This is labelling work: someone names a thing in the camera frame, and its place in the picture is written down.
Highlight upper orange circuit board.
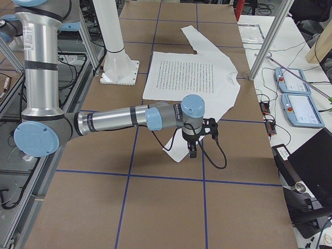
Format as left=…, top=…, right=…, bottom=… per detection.
left=259, top=102, right=271, bottom=115

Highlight wooden board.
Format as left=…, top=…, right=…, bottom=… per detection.
left=306, top=0, right=332, bottom=64

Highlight black box white label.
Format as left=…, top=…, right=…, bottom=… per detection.
left=271, top=144, right=301, bottom=187

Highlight small metal cup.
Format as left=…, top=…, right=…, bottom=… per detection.
left=293, top=182, right=307, bottom=194

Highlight blue teach pendant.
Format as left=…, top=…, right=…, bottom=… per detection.
left=281, top=93, right=325, bottom=128
left=274, top=67, right=311, bottom=95

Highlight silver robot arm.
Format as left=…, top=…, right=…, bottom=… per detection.
left=13, top=1, right=209, bottom=157

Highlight black laptop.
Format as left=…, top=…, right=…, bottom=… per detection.
left=288, top=128, right=331, bottom=206

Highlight white power strip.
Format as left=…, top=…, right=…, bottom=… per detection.
left=21, top=154, right=34, bottom=162

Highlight white printed t-shirt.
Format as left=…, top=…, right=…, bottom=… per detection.
left=142, top=25, right=241, bottom=164

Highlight orange circuit board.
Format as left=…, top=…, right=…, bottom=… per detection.
left=265, top=121, right=276, bottom=136
left=259, top=102, right=271, bottom=115

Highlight lower blue teach pendant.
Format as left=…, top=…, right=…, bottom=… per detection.
left=281, top=93, right=325, bottom=128

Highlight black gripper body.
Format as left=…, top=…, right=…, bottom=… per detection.
left=182, top=128, right=202, bottom=150

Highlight white pedestal column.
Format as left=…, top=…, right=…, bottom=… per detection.
left=93, top=0, right=140, bottom=85

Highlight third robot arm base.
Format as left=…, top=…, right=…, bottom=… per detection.
left=1, top=14, right=24, bottom=51

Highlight upper blue teach pendant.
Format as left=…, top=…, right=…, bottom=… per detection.
left=274, top=67, right=311, bottom=95

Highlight clear plastic sleeve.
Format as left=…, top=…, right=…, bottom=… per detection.
left=238, top=24, right=265, bottom=44

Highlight aluminium frame table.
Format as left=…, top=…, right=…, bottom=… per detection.
left=1, top=39, right=95, bottom=248

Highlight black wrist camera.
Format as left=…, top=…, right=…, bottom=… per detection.
left=200, top=118, right=218, bottom=141

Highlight lower orange circuit board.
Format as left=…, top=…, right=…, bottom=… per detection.
left=265, top=121, right=276, bottom=136

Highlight aluminium frame post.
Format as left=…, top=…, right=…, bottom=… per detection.
left=248, top=0, right=294, bottom=81

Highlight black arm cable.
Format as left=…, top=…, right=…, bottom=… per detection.
left=150, top=123, right=228, bottom=170

